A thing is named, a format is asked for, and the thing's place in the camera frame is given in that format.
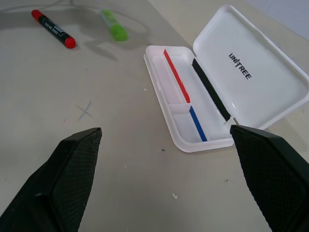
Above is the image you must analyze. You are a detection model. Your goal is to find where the red and black marker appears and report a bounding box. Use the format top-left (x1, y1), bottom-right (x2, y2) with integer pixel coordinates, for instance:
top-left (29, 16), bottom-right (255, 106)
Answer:
top-left (31, 9), bottom-right (76, 49)

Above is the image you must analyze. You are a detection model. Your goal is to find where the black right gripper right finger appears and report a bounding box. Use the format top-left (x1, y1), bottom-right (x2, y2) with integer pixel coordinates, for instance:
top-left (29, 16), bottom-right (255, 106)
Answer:
top-left (229, 124), bottom-right (309, 232)

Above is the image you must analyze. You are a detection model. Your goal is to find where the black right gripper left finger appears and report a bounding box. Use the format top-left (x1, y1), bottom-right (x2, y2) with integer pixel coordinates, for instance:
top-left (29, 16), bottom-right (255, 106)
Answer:
top-left (0, 127), bottom-right (103, 232)

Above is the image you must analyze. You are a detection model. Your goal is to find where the green highlighter pen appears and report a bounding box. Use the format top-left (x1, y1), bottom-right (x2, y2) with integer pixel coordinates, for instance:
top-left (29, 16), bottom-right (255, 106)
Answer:
top-left (100, 9), bottom-right (129, 42)

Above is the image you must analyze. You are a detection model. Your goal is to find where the white open pencil case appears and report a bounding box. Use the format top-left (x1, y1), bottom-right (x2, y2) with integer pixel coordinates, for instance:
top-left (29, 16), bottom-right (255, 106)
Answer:
top-left (143, 5), bottom-right (309, 153)

